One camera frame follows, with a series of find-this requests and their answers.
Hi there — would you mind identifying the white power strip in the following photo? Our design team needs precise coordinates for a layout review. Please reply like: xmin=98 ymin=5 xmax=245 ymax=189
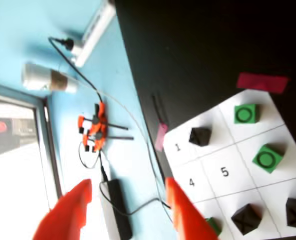
xmin=71 ymin=0 xmax=117 ymax=69

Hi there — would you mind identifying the green cube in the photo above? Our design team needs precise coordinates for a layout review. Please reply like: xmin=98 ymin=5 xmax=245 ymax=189
xmin=233 ymin=103 xmax=261 ymax=125
xmin=204 ymin=216 xmax=224 ymax=238
xmin=252 ymin=143 xmax=287 ymax=175

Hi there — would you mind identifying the orange black device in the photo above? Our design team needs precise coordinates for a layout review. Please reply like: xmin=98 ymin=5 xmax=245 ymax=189
xmin=77 ymin=100 xmax=135 ymax=154

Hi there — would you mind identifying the window frame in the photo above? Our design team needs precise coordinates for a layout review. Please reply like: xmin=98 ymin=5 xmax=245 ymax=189
xmin=0 ymin=81 xmax=63 ymax=211

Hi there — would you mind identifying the black adapter cable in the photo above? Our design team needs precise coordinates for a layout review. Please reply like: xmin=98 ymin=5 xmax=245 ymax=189
xmin=98 ymin=180 xmax=173 ymax=217

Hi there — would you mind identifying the red tape strip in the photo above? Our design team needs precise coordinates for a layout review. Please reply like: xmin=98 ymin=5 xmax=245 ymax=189
xmin=236 ymin=71 xmax=290 ymax=95

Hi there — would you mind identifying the black power adapter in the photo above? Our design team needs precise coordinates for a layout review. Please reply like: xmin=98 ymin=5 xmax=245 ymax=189
xmin=99 ymin=178 xmax=134 ymax=240

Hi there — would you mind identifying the pink tape strip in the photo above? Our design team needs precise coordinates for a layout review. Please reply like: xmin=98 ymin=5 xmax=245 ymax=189
xmin=154 ymin=121 xmax=169 ymax=153

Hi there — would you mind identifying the black plug with cable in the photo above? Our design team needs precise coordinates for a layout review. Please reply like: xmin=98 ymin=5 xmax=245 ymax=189
xmin=48 ymin=36 xmax=105 ymax=105

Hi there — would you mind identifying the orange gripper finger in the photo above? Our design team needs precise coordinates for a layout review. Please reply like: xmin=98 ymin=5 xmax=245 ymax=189
xmin=164 ymin=176 xmax=220 ymax=240
xmin=32 ymin=178 xmax=93 ymax=240

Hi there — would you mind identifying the white numbered grid paper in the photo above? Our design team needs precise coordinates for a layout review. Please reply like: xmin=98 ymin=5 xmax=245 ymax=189
xmin=162 ymin=89 xmax=296 ymax=240

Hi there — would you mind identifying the black connector lead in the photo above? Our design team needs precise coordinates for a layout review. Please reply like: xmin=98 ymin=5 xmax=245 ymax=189
xmin=77 ymin=141 xmax=109 ymax=182

